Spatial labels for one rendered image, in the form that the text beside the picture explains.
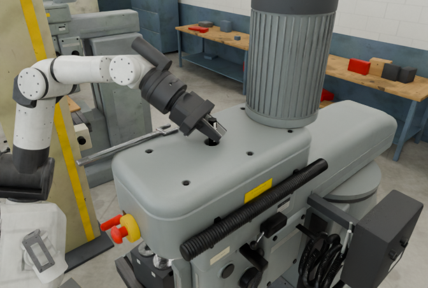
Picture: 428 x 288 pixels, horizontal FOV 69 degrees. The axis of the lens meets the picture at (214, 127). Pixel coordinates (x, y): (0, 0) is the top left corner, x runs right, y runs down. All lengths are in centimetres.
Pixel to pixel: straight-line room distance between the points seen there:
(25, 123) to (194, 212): 53
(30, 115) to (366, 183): 109
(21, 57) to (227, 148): 178
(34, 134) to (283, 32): 68
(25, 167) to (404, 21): 464
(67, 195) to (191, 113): 220
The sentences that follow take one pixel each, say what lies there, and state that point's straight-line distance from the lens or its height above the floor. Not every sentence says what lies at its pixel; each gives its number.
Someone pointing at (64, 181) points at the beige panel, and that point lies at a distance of 272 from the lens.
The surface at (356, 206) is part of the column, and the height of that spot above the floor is 150.
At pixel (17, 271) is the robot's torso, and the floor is 157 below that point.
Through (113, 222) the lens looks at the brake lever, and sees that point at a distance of 84.
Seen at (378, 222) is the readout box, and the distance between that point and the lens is 87.
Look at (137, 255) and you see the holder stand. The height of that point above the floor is 111.
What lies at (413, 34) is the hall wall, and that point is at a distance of 494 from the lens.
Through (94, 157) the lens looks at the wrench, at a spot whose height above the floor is 190.
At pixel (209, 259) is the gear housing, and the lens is 77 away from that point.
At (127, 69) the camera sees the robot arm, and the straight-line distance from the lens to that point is 72.
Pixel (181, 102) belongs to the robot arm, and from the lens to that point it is 70.
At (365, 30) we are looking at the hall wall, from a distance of 518.
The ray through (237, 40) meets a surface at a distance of 593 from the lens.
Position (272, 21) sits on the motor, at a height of 215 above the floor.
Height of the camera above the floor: 228
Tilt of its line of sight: 29 degrees down
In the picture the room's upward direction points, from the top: straight up
